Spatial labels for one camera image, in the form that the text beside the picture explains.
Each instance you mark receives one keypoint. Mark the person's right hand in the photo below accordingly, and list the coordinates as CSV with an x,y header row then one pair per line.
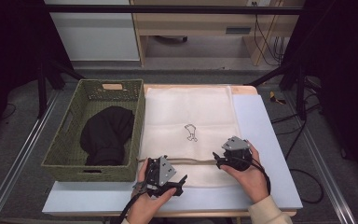
x,y
253,182

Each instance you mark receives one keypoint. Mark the black metal stand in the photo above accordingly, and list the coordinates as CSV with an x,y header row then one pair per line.
x,y
42,87
300,93

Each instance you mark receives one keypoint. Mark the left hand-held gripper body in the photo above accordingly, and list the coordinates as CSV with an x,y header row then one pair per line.
x,y
163,171

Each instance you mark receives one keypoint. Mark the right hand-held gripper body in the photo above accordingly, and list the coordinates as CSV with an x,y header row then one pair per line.
x,y
237,152

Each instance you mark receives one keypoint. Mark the wooden desk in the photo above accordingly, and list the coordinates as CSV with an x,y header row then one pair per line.
x,y
192,26

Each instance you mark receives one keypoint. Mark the metal floor rail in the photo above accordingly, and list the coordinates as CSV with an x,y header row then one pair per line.
x,y
323,165
15,161

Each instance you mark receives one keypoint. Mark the green woven basket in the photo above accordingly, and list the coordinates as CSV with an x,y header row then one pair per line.
x,y
74,155

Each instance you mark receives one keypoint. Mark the person's left hand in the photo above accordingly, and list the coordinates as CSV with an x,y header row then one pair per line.
x,y
144,207

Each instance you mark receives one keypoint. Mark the yellow and black tool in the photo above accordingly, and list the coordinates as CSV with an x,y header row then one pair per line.
x,y
275,99

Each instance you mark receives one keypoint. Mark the white cabinet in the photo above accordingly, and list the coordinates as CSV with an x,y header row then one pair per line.
x,y
96,37

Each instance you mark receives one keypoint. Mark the black garment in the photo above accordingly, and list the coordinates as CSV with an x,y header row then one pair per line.
x,y
105,133

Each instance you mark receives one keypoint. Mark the black horizontal frame bar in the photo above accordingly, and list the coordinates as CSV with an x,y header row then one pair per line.
x,y
167,9

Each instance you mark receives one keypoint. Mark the white mesh laundry bag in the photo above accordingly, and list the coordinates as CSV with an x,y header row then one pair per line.
x,y
183,109

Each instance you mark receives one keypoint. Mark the black curtain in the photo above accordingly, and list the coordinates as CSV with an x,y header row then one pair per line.
x,y
345,77
9,56

